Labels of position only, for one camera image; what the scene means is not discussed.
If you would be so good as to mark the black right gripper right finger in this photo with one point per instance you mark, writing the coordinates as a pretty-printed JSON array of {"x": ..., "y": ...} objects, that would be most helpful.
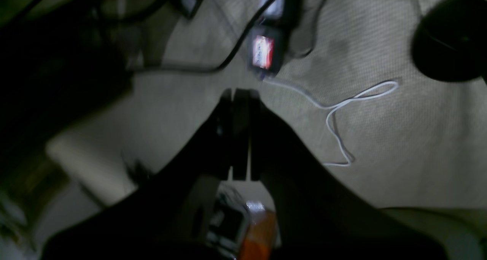
[{"x": 318, "y": 217}]

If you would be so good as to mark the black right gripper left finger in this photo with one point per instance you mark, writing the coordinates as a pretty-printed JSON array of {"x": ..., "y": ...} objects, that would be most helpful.
[{"x": 130, "y": 229}]

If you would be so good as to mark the black round stand base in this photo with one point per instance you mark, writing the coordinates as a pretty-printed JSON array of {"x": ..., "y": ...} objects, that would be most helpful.
[{"x": 450, "y": 41}]

